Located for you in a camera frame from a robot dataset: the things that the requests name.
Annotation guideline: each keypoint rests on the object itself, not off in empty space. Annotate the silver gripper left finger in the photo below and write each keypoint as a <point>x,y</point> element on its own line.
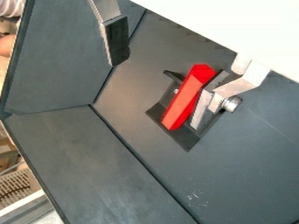
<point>113,30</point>

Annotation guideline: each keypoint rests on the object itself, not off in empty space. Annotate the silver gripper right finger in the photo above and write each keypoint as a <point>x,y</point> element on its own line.
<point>220,94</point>

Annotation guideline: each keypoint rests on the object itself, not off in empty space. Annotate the red hexagon prism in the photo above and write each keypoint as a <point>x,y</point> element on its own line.
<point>182,102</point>

